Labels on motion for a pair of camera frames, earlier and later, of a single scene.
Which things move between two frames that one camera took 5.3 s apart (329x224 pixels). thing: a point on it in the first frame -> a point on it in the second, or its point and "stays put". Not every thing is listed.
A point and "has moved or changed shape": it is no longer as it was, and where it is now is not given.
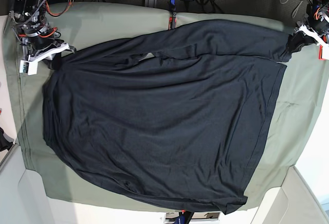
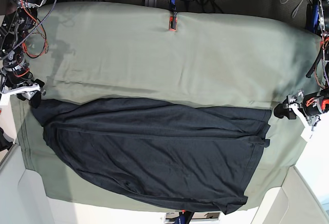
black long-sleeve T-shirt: [177, 115] has moved or changed shape
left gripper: [43, 50] -> [28, 90]
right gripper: [296, 40] -> [310, 106]
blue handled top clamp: [172, 21] stays put
